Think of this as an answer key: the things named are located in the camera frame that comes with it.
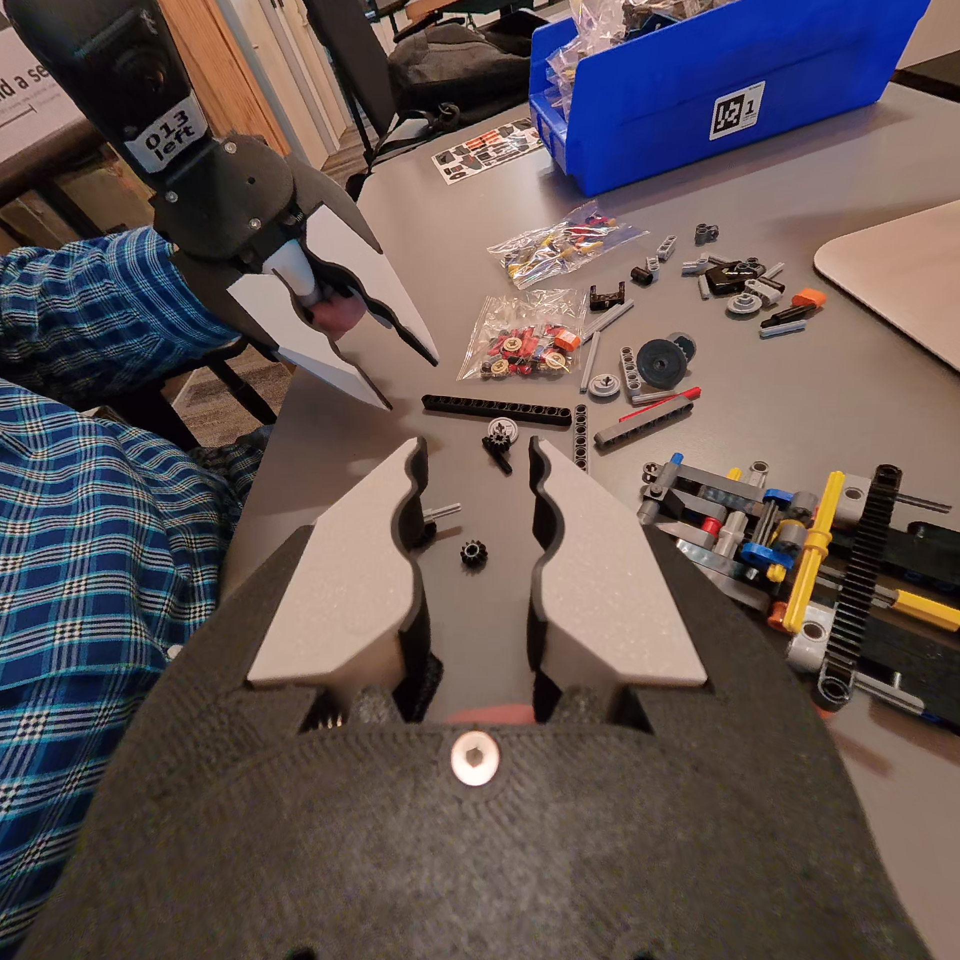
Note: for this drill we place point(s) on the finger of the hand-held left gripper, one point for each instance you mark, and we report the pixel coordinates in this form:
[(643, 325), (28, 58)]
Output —
[(300, 334), (367, 270)]

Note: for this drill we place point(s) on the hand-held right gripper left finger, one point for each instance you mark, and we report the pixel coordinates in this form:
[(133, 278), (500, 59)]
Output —
[(337, 585)]

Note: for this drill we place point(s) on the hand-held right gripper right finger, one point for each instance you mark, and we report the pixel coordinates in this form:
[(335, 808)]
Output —
[(615, 600)]

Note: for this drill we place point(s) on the short grey lego axle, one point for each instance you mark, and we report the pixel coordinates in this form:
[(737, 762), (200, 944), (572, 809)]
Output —
[(444, 511)]

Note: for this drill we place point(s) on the small black lego gear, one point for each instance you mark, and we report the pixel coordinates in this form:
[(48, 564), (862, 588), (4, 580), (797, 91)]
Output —
[(473, 556)]

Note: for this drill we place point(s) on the person's left forearm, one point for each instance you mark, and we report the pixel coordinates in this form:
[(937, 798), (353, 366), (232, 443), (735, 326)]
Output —
[(97, 315)]

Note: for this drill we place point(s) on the short black lego beam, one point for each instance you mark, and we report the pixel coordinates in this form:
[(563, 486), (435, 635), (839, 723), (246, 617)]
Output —
[(582, 439)]

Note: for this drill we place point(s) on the lego sticker sheet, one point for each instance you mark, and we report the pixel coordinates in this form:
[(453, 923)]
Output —
[(487, 154)]

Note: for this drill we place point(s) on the bag of red lego parts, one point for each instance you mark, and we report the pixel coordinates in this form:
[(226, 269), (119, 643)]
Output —
[(525, 341)]

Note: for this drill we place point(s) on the dark grey lego beam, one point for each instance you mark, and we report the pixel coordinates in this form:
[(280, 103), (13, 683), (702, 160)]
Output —
[(641, 425)]

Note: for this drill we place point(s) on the long black lego beam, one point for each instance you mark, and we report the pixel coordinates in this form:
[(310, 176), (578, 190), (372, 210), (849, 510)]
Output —
[(495, 408)]

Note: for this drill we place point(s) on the bag of yellow lego parts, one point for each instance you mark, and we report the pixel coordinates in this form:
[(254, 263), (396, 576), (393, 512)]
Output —
[(562, 244)]

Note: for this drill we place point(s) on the grey lego bevel gear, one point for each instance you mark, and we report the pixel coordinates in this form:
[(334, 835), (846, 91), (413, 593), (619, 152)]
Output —
[(502, 430)]

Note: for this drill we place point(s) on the lego vehicle assembly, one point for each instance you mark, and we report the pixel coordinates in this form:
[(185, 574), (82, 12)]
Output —
[(825, 562)]

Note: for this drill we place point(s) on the grey round lego pulley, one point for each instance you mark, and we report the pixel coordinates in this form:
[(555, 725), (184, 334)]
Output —
[(605, 385)]

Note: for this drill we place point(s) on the red lego axle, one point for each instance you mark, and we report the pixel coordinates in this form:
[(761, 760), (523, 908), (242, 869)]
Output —
[(682, 394)]

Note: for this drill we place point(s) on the long grey lego axle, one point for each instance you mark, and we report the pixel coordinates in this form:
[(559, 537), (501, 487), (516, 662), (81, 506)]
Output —
[(609, 317), (590, 362)]

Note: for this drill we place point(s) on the black lego wheel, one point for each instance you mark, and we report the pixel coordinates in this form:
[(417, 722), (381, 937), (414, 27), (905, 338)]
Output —
[(661, 364)]

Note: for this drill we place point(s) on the small black lego connector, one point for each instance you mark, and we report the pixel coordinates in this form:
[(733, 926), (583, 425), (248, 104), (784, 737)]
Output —
[(640, 274)]

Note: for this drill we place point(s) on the small grey lego connector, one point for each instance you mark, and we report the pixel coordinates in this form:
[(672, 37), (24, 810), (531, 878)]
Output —
[(667, 247), (653, 266)]

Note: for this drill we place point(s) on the blue grey lego axle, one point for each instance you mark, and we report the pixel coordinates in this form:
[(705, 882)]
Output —
[(784, 327)]

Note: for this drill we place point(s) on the grey lego gear wheel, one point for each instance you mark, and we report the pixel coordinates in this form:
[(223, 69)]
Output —
[(742, 303)]

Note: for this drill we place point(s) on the dark grey lego connector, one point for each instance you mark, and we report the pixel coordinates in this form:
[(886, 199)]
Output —
[(705, 233)]

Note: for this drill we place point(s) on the black lego plate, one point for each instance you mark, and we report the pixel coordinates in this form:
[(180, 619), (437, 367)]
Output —
[(726, 279)]

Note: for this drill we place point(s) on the black orange lego piece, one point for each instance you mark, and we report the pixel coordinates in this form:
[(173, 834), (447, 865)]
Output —
[(793, 306)]

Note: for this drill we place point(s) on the person's left hand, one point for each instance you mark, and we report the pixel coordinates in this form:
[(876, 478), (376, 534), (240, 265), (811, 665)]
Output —
[(335, 319)]

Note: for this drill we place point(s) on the wooden door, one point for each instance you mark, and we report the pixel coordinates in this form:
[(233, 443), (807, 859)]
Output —
[(217, 75)]

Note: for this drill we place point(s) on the black gear on axle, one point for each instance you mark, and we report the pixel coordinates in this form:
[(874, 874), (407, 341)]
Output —
[(496, 452)]

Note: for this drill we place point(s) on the black chair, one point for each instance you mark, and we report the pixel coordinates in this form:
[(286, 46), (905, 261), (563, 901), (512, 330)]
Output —
[(352, 52)]

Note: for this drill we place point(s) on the white printed sign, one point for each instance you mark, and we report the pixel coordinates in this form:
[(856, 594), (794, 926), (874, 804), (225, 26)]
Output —
[(37, 97)]

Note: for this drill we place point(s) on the dark grey backpack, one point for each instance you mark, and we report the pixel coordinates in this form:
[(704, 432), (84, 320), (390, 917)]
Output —
[(457, 67)]

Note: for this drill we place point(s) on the light grey holed beam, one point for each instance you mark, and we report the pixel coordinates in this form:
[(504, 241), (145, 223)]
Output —
[(630, 371)]

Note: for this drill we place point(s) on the person's plaid shirt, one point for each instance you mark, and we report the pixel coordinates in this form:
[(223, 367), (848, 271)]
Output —
[(97, 600)]

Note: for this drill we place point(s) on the blue plastic bin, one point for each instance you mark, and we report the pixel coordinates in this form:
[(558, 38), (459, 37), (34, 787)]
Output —
[(645, 97)]

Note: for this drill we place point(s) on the clear plastic bag bundle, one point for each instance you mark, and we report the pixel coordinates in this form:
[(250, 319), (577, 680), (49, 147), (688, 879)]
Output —
[(600, 30)]

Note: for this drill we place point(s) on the light grey pin connector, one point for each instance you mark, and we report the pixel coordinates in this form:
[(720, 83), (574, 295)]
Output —
[(765, 285)]

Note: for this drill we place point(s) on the pale rounded board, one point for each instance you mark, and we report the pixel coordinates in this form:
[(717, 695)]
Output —
[(900, 277)]

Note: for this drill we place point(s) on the black seat frame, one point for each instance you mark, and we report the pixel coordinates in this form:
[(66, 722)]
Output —
[(251, 386)]

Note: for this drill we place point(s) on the dark brown lego bracket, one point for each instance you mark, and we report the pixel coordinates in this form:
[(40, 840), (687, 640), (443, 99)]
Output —
[(604, 298)]

